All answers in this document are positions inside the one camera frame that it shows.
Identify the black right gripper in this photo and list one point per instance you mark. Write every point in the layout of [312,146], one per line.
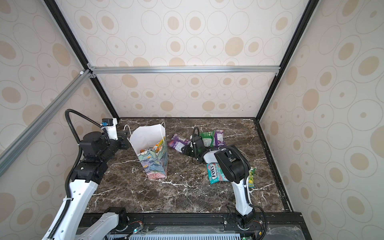
[186,150]

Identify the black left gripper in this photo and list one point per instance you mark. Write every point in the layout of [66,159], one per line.
[123,136]

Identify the small purple candy bag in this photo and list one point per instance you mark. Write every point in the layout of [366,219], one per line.
[178,143]

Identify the green snack bag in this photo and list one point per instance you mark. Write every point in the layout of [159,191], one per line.
[208,138]

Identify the white paper bag colourful print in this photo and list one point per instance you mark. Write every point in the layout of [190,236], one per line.
[154,164]

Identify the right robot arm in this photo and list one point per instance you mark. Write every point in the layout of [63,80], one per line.
[235,168]

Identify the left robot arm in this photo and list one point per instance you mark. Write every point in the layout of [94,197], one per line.
[96,149]

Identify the purple berries candy bag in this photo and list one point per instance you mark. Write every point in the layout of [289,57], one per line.
[219,138]

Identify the teal spring candy bag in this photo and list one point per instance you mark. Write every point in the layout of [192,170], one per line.
[215,173]

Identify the yellow green candy bag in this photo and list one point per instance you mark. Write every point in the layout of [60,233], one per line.
[251,178]

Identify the horizontal aluminium rail back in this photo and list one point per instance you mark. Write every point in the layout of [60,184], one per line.
[182,70]

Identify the aluminium rail left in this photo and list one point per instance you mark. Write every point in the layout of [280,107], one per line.
[26,137]

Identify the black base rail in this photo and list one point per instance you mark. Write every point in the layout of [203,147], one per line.
[211,226]

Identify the black vertical frame post left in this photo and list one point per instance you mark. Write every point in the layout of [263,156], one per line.
[59,18]

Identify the black vertical frame post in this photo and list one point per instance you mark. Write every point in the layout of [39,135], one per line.
[302,25]
[59,18]

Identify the black vertical frame post right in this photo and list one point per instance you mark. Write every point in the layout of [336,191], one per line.
[302,25]

